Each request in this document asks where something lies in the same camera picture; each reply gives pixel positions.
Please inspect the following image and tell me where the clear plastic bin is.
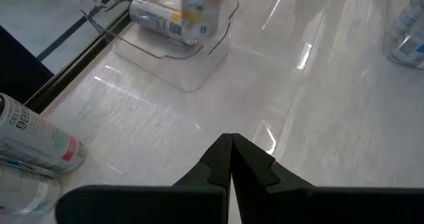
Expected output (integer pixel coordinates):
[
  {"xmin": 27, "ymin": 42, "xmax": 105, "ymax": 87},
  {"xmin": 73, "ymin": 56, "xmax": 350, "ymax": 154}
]
[
  {"xmin": 78, "ymin": 0, "xmax": 240, "ymax": 93},
  {"xmin": 382, "ymin": 0, "xmax": 424, "ymax": 71}
]

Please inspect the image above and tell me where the white Celsius can yellow band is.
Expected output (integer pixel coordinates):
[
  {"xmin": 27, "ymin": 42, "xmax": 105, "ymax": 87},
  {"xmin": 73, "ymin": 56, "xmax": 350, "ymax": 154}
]
[
  {"xmin": 128, "ymin": 0, "xmax": 201, "ymax": 46},
  {"xmin": 180, "ymin": 0, "xmax": 225, "ymax": 40}
]

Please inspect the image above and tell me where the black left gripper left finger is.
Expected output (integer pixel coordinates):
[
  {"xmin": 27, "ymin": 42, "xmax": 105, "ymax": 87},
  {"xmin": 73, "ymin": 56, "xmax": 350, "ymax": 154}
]
[{"xmin": 55, "ymin": 133, "xmax": 233, "ymax": 224}]

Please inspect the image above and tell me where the white Celsius can red band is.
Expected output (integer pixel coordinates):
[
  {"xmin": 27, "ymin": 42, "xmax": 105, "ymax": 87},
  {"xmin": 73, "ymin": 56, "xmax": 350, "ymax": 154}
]
[
  {"xmin": 0, "ymin": 92, "xmax": 87, "ymax": 174},
  {"xmin": 0, "ymin": 160, "xmax": 62, "ymax": 217}
]

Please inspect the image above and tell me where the black backdrop panel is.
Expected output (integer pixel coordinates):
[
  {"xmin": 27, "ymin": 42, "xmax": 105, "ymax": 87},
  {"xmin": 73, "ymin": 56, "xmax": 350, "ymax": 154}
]
[{"xmin": 0, "ymin": 25, "xmax": 55, "ymax": 105}]

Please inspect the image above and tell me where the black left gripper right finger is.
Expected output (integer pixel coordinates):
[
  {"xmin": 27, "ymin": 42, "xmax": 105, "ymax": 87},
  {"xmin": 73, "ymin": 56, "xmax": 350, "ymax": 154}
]
[{"xmin": 231, "ymin": 133, "xmax": 424, "ymax": 224}]

